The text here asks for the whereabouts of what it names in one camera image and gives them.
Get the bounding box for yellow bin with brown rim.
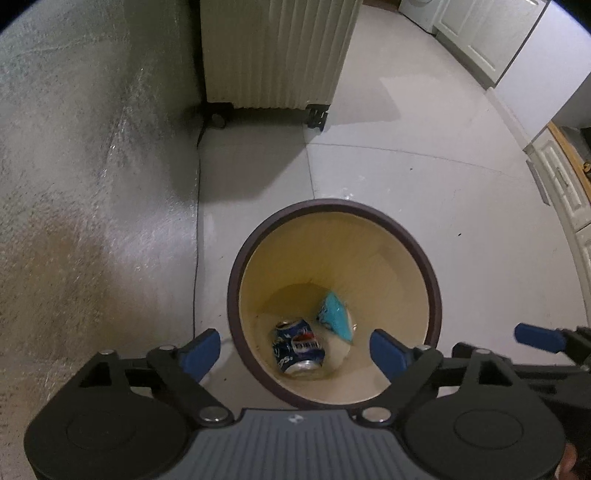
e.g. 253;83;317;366
228;198;443;409

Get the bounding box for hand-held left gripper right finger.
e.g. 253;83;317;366
355;329;513;425

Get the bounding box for light blue plastic packet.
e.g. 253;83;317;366
315;291;356;344

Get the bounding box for cream ribbed suitcase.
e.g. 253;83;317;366
199;0;363;130

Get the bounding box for white kitchen base cabinets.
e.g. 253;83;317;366
434;0;550;88

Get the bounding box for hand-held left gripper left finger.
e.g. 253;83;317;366
78;329;234;428

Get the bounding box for crushed blue drink can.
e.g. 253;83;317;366
272;318;327;380

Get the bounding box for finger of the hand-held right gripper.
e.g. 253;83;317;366
514;323;591;370
451;342;591;403

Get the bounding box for grey metal floor strip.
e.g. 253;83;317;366
526;159;550;206

